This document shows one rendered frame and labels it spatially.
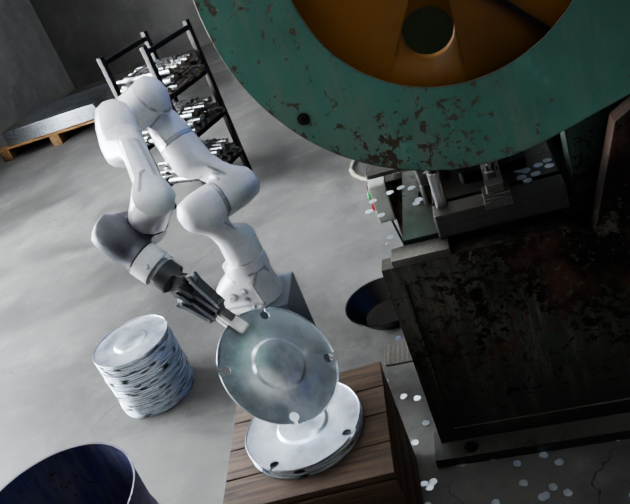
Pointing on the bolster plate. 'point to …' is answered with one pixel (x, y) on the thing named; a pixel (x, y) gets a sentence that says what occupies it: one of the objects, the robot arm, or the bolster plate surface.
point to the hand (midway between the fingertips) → (232, 322)
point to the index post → (437, 189)
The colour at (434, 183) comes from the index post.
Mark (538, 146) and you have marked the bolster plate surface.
